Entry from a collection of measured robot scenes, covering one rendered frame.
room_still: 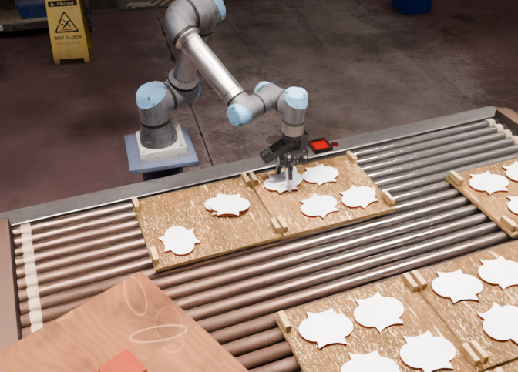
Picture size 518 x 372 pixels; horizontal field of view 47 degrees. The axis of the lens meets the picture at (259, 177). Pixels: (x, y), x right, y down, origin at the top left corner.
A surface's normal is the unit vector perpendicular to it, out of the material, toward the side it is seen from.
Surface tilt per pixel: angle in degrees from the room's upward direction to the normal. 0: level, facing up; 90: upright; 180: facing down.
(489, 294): 0
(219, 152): 0
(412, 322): 0
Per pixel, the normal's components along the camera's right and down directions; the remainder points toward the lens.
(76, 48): 0.19, 0.39
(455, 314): 0.00, -0.81
